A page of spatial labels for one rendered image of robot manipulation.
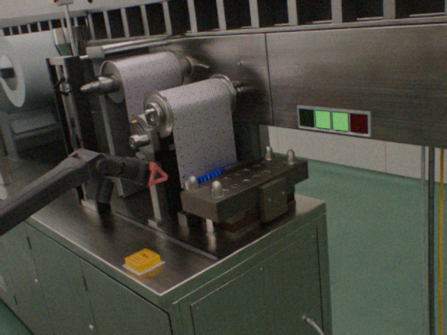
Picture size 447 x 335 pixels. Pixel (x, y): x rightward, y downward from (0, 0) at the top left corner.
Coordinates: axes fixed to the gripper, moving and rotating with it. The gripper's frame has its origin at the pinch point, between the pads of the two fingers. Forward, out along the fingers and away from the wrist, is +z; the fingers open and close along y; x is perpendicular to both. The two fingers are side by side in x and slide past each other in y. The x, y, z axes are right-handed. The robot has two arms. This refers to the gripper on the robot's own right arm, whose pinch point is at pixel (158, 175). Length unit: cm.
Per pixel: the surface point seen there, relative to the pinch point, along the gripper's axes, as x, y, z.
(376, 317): -47, 5, 145
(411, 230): -4, -26, 227
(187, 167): 4.0, -0.3, 9.9
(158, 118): 16.2, -3.6, -2.7
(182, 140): 11.6, -0.3, 5.6
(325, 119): 27, 30, 31
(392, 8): 54, 50, 19
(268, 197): 1.3, 21.4, 24.7
